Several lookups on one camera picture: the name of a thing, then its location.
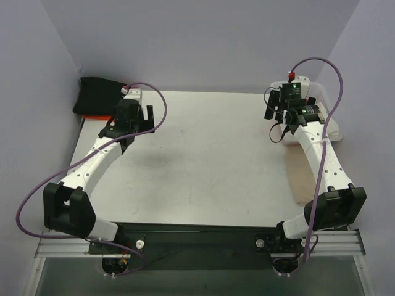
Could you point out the white plastic basket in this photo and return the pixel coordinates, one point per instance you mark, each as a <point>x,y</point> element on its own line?
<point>316,91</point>

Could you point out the aluminium mounting rail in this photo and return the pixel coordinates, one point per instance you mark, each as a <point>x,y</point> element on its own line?
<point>322,243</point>

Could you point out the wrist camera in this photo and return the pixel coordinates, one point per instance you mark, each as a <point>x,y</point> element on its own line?
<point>297,87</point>
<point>132,93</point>

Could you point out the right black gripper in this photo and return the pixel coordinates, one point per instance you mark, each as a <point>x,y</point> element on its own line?
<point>274,105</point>

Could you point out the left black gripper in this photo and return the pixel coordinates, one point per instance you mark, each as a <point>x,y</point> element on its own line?
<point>145,120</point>

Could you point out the beige folded cloth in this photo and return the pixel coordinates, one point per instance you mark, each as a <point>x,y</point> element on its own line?
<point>300,176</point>

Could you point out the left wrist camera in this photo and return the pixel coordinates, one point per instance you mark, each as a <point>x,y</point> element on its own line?
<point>132,93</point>

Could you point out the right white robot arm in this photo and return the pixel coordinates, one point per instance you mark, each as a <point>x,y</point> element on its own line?
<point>336,201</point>

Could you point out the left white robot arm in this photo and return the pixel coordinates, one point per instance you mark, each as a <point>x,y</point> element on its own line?
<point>67,205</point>

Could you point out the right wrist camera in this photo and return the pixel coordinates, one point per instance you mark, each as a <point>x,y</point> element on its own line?
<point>297,87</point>

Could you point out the orange folded t-shirt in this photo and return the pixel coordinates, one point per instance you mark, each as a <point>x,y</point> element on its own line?
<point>97,117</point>

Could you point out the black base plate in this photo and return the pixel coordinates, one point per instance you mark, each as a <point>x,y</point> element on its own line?
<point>201,260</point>

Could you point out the black folded t-shirt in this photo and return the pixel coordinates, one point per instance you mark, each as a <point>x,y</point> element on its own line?
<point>97,96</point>

